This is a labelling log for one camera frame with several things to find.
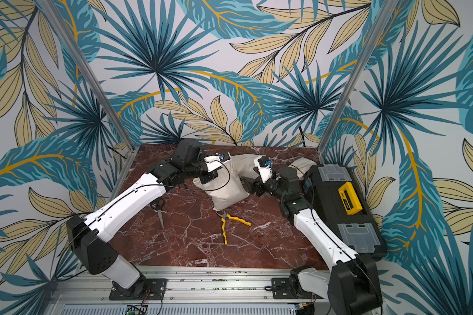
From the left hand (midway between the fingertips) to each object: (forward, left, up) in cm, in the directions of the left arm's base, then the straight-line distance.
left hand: (217, 166), depth 76 cm
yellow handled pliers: (-11, -2, -26) cm, 29 cm away
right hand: (-4, -7, -2) cm, 9 cm away
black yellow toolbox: (-7, -49, -10) cm, 50 cm away
